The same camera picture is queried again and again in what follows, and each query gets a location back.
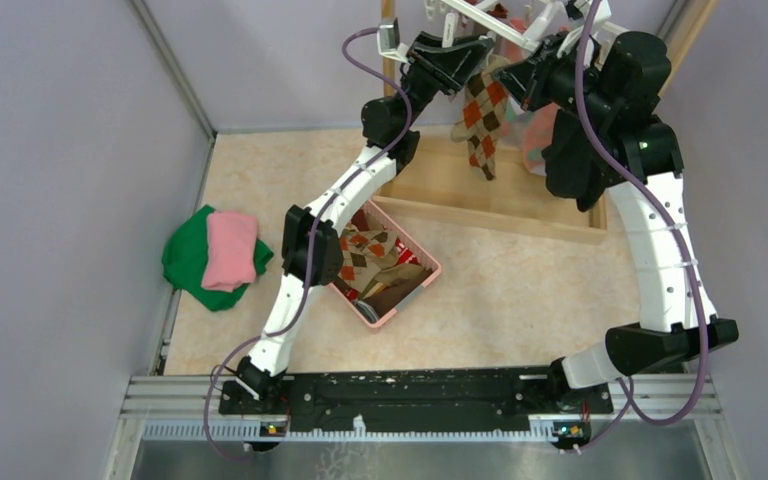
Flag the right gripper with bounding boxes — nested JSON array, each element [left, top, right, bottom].
[[491, 32, 614, 129]]

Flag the white clip hanger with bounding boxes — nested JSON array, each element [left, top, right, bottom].
[[423, 0, 630, 54]]

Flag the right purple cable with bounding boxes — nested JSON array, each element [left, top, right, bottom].
[[574, 0, 711, 455]]

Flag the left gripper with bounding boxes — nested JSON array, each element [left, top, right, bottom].
[[393, 32, 493, 132]]

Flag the pink sock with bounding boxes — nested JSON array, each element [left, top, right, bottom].
[[500, 98, 534, 146], [521, 104, 559, 176]]

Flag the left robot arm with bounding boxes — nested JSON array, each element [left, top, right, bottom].
[[236, 33, 494, 414]]

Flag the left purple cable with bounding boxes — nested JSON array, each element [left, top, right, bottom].
[[203, 27, 415, 464]]

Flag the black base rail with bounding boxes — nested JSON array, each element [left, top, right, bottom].
[[218, 366, 614, 448]]

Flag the wooden rack stand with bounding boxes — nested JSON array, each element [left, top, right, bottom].
[[376, 31, 693, 244]]

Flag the beige argyle sock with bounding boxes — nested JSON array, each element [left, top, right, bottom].
[[339, 226, 398, 291], [450, 54, 510, 181]]

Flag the pink folded cloth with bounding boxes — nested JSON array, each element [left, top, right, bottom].
[[201, 211, 258, 293]]

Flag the striped socks in basket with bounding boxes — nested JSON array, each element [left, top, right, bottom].
[[334, 208, 435, 319]]

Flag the black sock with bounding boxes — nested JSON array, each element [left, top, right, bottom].
[[542, 110, 607, 212]]

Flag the green cloth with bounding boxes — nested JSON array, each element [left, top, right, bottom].
[[161, 205, 274, 312]]

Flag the purple cable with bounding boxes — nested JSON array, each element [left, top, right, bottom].
[[574, 0, 711, 455], [203, 27, 415, 464]]

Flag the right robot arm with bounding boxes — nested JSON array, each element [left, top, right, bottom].
[[493, 31, 739, 412]]

